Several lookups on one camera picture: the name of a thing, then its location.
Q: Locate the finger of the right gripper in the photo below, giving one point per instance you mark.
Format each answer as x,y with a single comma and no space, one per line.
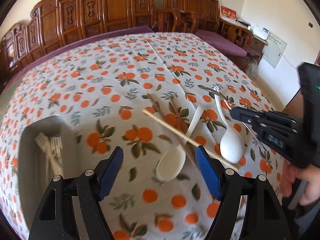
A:
247,116

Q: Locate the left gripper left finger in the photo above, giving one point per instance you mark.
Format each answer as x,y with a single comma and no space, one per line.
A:
55,217

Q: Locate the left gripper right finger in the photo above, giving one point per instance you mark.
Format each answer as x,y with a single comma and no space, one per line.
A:
264,217

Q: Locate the white long-handled spoon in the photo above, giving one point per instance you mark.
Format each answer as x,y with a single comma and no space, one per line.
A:
232,146

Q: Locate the metal spoon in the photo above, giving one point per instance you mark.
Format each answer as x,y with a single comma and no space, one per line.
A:
212,91

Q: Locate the light wooden chopstick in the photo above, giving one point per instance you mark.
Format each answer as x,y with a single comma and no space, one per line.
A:
185,137

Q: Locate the white ceramic spoon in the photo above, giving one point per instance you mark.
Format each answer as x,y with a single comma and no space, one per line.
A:
173,160

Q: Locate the brown wooden chopstick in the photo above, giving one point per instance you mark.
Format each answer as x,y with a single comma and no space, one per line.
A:
189,155

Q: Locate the right hand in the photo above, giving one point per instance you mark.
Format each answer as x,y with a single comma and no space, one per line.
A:
309,174

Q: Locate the grey metal utensil tray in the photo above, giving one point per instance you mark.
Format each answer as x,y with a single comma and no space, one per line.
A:
32,179

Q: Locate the cream plastic fork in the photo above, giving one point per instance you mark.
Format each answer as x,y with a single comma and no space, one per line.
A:
52,166

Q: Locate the wooden side table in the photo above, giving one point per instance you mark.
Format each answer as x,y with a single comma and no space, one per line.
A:
255,50

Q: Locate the purple sofa cushion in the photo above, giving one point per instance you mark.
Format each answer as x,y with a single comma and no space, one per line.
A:
220,43

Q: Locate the orange print tablecloth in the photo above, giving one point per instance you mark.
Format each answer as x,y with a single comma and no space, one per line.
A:
100,90

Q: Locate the red card on side table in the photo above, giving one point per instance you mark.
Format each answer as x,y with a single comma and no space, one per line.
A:
227,14

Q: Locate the carved wooden armchair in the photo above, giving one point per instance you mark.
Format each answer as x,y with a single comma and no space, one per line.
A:
193,15

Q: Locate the carved wooden sofa bench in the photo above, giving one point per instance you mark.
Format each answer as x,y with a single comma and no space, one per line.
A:
57,23

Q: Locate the white wall panel box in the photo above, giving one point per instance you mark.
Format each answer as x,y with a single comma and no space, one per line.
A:
273,51

